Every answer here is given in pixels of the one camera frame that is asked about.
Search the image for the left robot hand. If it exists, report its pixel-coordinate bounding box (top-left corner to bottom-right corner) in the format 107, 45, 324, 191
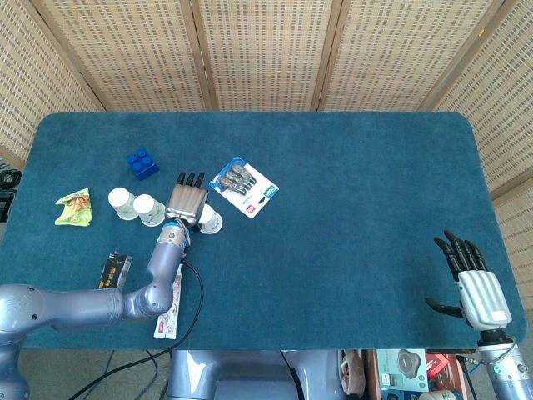
165, 171, 209, 233

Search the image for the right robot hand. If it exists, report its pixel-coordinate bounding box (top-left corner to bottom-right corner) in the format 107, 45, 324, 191
424, 229, 513, 331

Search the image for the white cup blue flower print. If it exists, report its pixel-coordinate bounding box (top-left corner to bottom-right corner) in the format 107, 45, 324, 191
197, 203, 224, 234

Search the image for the white cup green flower print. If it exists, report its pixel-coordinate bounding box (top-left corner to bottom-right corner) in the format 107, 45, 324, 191
107, 187, 138, 221
132, 193, 167, 228

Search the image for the blue toy building block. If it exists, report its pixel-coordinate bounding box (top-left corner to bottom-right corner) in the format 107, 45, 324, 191
126, 148, 161, 182

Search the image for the red product box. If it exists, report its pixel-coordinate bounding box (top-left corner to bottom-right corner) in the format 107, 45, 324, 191
426, 352, 451, 378

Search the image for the teal product box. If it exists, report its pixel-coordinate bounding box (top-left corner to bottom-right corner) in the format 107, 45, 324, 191
376, 348, 430, 393

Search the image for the green snack packet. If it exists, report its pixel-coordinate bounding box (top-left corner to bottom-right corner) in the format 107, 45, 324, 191
54, 187, 92, 227

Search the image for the floral toothpaste tube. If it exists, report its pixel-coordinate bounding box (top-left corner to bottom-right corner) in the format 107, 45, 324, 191
153, 266, 184, 340

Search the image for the brown crumpled bag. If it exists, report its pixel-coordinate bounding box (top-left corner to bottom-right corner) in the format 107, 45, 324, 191
340, 349, 368, 395

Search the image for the blue table cloth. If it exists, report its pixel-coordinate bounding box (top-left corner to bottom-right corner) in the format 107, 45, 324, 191
0, 111, 528, 351

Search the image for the woven rattan folding screen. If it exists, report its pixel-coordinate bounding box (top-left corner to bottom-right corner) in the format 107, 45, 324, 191
0, 0, 533, 313

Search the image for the grey robot torso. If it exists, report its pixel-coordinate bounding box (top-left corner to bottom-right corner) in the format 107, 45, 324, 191
166, 348, 349, 400

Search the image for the black cable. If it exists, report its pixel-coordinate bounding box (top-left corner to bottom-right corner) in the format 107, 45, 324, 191
68, 260, 205, 400

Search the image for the black equipment with cables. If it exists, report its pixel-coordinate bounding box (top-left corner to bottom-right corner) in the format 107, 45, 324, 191
0, 169, 22, 224

